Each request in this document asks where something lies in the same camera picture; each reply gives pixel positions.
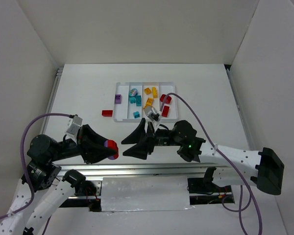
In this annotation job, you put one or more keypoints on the yellow butterfly lego brick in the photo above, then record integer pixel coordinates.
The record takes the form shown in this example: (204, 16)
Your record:
(147, 108)

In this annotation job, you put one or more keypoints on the aluminium frame rail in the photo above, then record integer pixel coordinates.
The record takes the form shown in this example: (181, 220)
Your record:
(93, 171)

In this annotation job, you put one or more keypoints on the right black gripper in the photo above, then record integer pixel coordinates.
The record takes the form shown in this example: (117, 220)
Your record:
(150, 138)

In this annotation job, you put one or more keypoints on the white divided sorting tray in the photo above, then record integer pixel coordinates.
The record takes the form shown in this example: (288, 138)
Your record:
(124, 112)

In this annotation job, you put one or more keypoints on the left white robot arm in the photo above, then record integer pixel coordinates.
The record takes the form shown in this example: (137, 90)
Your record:
(31, 208)

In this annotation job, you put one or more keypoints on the yellow square lego brick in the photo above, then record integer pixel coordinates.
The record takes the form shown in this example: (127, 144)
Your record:
(147, 91)

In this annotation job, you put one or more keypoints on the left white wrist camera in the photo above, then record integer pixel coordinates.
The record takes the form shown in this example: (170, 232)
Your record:
(74, 125)

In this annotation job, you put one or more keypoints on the white foam board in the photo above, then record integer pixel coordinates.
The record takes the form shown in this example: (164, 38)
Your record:
(140, 194)

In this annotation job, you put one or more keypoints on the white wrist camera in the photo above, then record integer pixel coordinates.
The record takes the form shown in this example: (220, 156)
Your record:
(74, 125)
(155, 118)

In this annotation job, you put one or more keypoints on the purple square lego brick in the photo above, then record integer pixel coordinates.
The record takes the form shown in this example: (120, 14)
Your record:
(118, 99)

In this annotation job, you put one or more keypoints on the purple and red lego stack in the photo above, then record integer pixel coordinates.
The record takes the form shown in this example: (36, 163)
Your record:
(112, 145)

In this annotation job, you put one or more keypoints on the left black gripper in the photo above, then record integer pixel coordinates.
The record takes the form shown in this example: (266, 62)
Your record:
(81, 143)

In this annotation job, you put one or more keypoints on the red rectangular lego brick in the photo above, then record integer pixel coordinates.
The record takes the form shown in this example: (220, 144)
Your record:
(107, 113)

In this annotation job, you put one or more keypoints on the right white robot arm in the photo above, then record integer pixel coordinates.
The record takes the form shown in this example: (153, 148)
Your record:
(262, 169)

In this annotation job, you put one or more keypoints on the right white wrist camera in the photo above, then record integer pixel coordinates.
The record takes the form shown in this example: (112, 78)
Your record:
(155, 118)

